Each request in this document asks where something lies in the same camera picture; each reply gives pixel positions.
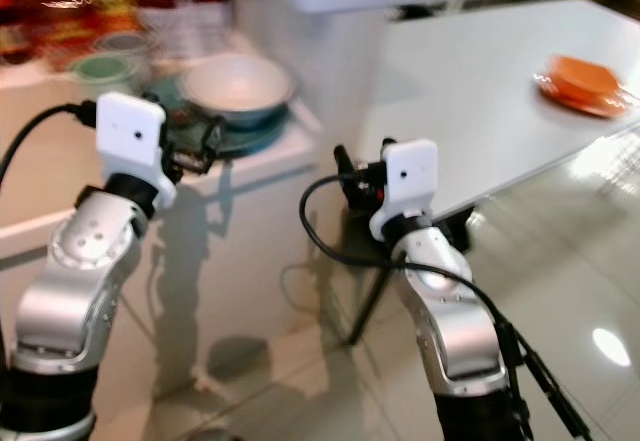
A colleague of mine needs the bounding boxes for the teal plate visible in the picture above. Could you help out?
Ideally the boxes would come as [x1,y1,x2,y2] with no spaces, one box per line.
[150,79,293,158]

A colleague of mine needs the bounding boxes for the large white teal bowl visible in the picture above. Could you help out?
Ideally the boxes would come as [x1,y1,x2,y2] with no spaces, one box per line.
[177,52,298,130]

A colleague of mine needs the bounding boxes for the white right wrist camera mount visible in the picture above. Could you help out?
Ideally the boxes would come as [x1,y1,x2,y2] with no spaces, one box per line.
[368,138,440,243]

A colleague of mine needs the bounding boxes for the small grey bowl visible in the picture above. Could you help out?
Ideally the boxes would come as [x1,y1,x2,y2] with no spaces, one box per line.
[93,30,153,59]

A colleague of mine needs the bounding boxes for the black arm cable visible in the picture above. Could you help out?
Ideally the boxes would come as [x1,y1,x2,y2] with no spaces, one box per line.
[297,172,596,441]
[0,101,99,187]

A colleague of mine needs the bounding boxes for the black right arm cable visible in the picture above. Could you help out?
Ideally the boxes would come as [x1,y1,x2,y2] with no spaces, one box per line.
[297,172,596,441]

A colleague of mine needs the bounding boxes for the orange bowl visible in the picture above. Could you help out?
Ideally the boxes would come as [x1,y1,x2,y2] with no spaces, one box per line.
[546,55,628,104]

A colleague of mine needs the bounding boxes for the black table leg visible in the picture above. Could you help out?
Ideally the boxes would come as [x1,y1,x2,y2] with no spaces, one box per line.
[347,264,393,346]

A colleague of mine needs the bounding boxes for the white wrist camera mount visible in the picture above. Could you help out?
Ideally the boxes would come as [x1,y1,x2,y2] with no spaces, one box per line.
[95,91,170,208]
[368,138,440,243]

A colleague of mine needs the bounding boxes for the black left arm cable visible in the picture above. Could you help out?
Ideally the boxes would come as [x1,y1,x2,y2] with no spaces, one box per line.
[0,101,99,187]

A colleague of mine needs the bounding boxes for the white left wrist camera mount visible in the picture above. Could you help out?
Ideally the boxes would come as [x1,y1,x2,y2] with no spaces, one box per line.
[95,91,170,208]

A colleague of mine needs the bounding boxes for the red food packages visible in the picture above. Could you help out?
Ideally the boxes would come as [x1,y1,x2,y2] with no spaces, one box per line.
[0,0,233,67]

